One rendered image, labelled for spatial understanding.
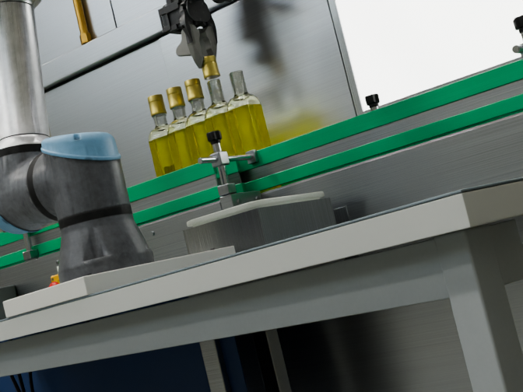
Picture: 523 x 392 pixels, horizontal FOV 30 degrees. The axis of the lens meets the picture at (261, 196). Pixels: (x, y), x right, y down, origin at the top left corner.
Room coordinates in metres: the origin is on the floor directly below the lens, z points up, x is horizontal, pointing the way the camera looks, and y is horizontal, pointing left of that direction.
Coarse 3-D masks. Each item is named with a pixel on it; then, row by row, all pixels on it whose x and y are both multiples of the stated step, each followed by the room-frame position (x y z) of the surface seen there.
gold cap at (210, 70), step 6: (204, 60) 2.01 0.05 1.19; (210, 60) 2.01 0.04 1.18; (204, 66) 2.01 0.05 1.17; (210, 66) 2.01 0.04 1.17; (216, 66) 2.02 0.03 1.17; (204, 72) 2.01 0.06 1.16; (210, 72) 2.01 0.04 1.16; (216, 72) 2.01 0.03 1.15; (204, 78) 2.02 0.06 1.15; (210, 78) 2.04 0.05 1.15
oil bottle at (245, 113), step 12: (240, 96) 1.97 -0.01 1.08; (252, 96) 1.98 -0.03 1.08; (228, 108) 1.98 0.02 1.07; (240, 108) 1.96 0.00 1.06; (252, 108) 1.97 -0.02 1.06; (240, 120) 1.97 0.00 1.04; (252, 120) 1.96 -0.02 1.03; (264, 120) 1.99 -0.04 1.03; (240, 132) 1.97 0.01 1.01; (252, 132) 1.96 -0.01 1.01; (264, 132) 1.98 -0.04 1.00; (240, 144) 1.98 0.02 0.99; (252, 144) 1.96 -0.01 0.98; (264, 144) 1.98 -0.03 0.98
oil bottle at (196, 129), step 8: (192, 112) 2.05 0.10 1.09; (200, 112) 2.03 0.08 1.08; (192, 120) 2.04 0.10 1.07; (200, 120) 2.03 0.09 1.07; (192, 128) 2.04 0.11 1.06; (200, 128) 2.03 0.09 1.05; (192, 136) 2.04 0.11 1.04; (200, 136) 2.03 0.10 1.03; (192, 144) 2.05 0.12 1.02; (200, 144) 2.04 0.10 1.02; (208, 144) 2.02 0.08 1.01; (192, 152) 2.05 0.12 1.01; (200, 152) 2.04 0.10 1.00; (208, 152) 2.03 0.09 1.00
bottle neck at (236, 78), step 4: (232, 72) 1.98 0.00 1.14; (236, 72) 1.98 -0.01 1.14; (240, 72) 1.98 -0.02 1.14; (232, 76) 1.98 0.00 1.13; (236, 76) 1.98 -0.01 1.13; (240, 76) 1.98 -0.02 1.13; (232, 80) 1.98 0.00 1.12; (236, 80) 1.98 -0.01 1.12; (240, 80) 1.98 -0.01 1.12; (232, 84) 1.99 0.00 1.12; (236, 84) 1.98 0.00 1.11; (240, 84) 1.98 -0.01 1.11; (244, 84) 1.99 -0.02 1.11; (236, 88) 1.98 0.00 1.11; (240, 88) 1.98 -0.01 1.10; (244, 88) 1.98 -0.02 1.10; (236, 92) 1.98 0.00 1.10; (240, 92) 1.98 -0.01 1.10; (244, 92) 1.98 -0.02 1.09
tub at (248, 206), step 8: (320, 192) 1.74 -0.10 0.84; (264, 200) 1.61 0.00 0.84; (272, 200) 1.62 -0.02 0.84; (280, 200) 1.64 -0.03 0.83; (288, 200) 1.66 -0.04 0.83; (296, 200) 1.69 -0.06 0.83; (304, 200) 1.71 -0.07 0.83; (232, 208) 1.62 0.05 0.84; (240, 208) 1.61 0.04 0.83; (248, 208) 1.61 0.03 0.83; (208, 216) 1.65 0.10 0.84; (216, 216) 1.64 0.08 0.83; (224, 216) 1.64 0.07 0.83; (192, 224) 1.67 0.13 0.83; (200, 224) 1.67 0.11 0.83
